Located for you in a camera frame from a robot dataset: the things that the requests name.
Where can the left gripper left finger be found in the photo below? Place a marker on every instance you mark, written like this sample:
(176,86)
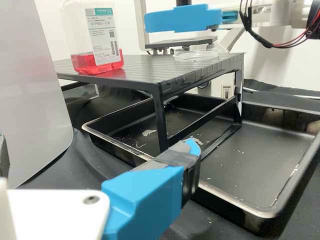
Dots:
(3,155)

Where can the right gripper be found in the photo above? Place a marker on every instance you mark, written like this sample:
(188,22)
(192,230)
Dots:
(275,13)

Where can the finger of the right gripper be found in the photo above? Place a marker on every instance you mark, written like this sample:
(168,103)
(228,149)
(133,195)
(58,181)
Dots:
(180,20)

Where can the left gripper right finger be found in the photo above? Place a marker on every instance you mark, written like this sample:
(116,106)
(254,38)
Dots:
(147,197)

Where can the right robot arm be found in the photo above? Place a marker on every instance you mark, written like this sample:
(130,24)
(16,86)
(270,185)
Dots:
(314,17)

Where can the petri dish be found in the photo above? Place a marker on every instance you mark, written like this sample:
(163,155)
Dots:
(195,55)

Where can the black platform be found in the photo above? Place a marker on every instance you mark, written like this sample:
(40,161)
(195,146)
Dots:
(150,71)

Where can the red liquid bottle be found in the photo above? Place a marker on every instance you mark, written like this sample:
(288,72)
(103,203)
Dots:
(100,37)

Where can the black tray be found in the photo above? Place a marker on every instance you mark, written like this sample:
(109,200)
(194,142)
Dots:
(250,165)

